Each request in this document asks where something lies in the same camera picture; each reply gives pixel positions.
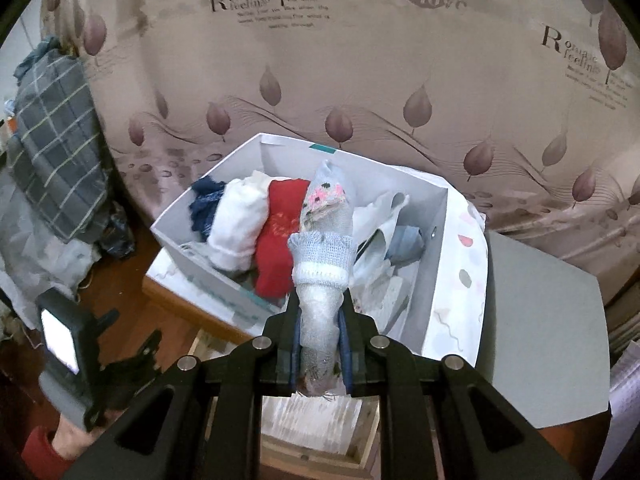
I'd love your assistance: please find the grey sock with pink pattern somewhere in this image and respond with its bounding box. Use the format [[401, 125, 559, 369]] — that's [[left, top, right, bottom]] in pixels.
[[287, 160, 358, 397]]

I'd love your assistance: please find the white smooth underwear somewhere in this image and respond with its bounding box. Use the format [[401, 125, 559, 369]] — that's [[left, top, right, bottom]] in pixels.
[[352, 192, 411, 281]]

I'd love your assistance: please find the grey cardboard box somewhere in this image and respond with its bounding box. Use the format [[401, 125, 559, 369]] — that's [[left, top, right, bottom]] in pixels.
[[475, 230, 618, 431]]

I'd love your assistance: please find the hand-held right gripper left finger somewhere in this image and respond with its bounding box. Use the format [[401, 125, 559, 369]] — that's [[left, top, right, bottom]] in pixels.
[[62, 297, 306, 480]]

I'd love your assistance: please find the person's left forearm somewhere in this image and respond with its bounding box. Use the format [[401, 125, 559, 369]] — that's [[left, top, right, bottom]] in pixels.
[[20, 412, 108, 480]]

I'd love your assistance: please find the white drawer liner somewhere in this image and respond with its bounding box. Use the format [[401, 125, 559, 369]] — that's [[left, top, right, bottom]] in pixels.
[[260, 395, 381, 453]]

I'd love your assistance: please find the white shoe box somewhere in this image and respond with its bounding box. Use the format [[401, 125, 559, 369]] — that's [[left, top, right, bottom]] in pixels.
[[150, 132, 451, 356]]

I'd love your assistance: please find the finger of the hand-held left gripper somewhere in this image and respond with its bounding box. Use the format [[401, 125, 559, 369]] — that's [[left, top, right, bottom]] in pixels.
[[97, 360, 161, 413], [120, 329, 163, 378]]

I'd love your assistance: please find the navy speckled sock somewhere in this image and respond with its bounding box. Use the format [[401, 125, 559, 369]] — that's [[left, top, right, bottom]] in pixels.
[[189, 176, 228, 243]]

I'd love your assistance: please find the leaf print curtain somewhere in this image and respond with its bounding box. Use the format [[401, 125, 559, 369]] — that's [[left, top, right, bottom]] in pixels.
[[40, 0, 640, 306]]

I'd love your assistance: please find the wooden nightstand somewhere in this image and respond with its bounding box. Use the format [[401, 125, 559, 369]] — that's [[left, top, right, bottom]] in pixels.
[[142, 260, 386, 480]]

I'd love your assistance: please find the red sock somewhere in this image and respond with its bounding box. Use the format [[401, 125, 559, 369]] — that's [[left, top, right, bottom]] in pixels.
[[254, 178, 312, 297]]

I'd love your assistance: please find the blue plastic bag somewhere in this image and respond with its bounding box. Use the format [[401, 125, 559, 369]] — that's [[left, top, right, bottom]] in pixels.
[[97, 205, 136, 261]]

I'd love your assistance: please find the light blue sock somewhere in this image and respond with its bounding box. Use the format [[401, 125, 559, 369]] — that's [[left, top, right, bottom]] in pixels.
[[387, 225, 426, 263]]

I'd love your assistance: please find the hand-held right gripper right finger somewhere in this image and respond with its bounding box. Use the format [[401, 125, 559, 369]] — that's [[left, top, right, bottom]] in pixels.
[[337, 305, 583, 480]]

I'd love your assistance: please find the grey plaid cloth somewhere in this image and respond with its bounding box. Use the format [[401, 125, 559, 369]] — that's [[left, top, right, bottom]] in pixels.
[[10, 35, 113, 246]]

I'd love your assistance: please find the white sock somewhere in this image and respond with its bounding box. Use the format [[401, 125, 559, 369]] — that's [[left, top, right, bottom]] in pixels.
[[207, 170, 273, 271]]

